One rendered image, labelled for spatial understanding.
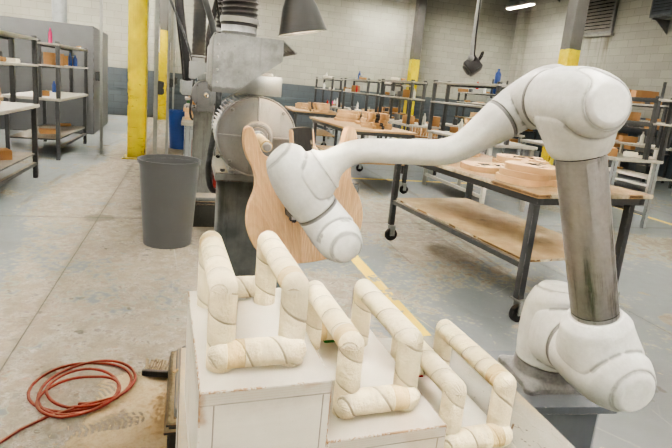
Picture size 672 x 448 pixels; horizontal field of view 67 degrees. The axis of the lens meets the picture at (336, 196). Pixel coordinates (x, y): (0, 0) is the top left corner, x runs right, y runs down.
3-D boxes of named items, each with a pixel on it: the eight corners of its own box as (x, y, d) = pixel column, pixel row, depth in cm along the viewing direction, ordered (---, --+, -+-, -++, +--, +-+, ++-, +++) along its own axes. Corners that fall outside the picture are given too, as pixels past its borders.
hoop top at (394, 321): (350, 294, 83) (352, 275, 82) (368, 293, 84) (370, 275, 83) (403, 358, 65) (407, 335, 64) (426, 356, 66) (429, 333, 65)
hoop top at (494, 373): (431, 333, 90) (434, 316, 89) (447, 332, 91) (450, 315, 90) (500, 401, 71) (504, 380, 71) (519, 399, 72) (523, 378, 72)
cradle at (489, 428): (434, 445, 72) (437, 425, 71) (501, 434, 76) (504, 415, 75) (446, 462, 69) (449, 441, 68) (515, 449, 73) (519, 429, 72)
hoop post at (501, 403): (479, 435, 76) (488, 378, 74) (497, 432, 77) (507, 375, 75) (492, 450, 73) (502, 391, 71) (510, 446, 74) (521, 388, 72)
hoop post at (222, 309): (204, 359, 60) (207, 283, 58) (231, 356, 61) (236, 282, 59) (206, 374, 57) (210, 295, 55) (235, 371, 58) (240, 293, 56)
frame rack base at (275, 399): (181, 391, 81) (184, 290, 78) (274, 381, 87) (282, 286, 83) (193, 534, 56) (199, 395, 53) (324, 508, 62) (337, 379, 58)
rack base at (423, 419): (272, 382, 86) (276, 332, 84) (362, 373, 92) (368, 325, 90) (321, 511, 61) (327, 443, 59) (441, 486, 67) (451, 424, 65)
